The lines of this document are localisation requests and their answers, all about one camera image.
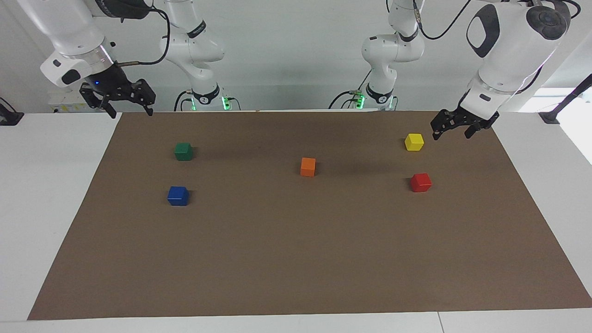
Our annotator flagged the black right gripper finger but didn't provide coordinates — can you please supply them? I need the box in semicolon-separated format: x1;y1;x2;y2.
79;84;117;119
129;79;156;117

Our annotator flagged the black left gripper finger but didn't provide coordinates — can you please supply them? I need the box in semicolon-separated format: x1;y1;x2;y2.
464;121;487;140
430;110;463;141

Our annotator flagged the red cube block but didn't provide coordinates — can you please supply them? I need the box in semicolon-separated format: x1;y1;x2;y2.
410;173;432;193

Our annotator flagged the yellow cube block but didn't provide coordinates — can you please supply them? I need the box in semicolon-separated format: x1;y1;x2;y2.
404;133;425;152

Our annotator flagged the blue cube block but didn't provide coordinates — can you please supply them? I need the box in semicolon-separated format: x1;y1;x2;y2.
167;186;190;206

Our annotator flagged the white power box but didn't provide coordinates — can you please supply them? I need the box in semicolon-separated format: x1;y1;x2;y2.
48;90;89;114

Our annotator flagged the black angled stand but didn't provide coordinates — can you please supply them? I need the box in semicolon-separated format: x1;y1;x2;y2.
539;74;592;125

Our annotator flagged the black table clamp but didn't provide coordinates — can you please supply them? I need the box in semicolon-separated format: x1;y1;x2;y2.
0;97;25;126

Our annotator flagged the brown table mat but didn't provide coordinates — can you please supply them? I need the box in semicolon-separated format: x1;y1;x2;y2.
27;110;592;321

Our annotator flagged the black right base cable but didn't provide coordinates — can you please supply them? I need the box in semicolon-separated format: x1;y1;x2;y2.
173;90;193;112

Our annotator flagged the black base cable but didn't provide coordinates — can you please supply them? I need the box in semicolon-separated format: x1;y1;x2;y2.
328;69;373;110
173;90;193;112

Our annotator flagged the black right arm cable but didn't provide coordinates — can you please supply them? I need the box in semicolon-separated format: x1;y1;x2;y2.
113;6;171;68

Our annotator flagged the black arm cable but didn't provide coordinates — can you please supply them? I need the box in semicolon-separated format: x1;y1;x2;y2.
113;6;171;68
413;0;473;41

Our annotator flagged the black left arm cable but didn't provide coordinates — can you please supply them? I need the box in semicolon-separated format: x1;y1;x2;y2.
413;0;473;41

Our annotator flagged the black left base cable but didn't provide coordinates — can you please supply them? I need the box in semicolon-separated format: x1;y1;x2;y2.
328;69;373;110

